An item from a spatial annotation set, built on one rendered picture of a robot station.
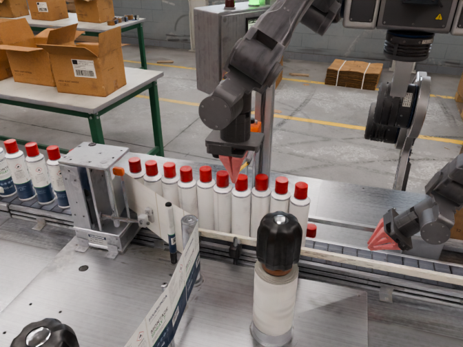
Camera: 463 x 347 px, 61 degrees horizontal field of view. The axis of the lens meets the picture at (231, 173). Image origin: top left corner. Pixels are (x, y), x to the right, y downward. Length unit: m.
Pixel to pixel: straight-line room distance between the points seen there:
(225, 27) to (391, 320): 0.77
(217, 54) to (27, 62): 2.17
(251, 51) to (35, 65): 2.35
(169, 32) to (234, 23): 6.34
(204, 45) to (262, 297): 0.56
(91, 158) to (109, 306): 0.36
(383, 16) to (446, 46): 5.03
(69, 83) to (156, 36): 4.81
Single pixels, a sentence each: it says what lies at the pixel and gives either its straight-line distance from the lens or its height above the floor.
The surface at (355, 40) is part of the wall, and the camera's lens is 6.29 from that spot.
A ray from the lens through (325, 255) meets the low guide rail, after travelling 1.05.
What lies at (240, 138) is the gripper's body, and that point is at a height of 1.29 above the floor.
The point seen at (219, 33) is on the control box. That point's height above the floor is 1.43.
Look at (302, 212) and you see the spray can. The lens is 1.00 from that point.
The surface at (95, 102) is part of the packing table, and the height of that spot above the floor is 0.78.
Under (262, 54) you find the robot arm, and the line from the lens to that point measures 0.66.
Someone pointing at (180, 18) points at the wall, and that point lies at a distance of 7.07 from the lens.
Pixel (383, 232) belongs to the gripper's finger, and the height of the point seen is 1.00.
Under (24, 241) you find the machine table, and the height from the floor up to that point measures 0.83.
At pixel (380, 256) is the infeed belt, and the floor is 0.88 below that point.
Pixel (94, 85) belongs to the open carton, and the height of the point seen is 0.85.
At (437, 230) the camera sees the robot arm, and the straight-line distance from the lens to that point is 0.93.
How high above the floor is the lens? 1.60
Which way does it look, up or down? 31 degrees down
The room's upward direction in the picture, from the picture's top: straight up
